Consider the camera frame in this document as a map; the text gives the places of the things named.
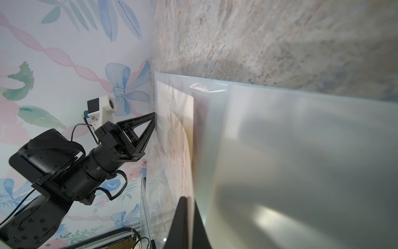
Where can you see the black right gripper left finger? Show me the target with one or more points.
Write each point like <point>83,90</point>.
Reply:
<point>178,234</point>

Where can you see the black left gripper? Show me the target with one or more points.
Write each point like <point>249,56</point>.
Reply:
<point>120,143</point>

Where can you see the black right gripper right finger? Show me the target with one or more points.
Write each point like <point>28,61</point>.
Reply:
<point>199,237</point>

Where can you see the pink good luck card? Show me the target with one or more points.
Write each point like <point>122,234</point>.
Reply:
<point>174,115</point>

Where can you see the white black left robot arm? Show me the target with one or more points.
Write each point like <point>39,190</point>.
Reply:
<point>62,172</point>

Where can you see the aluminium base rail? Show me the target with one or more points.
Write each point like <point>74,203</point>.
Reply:
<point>124,238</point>

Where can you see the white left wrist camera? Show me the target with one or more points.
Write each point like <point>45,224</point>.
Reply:
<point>100,111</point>

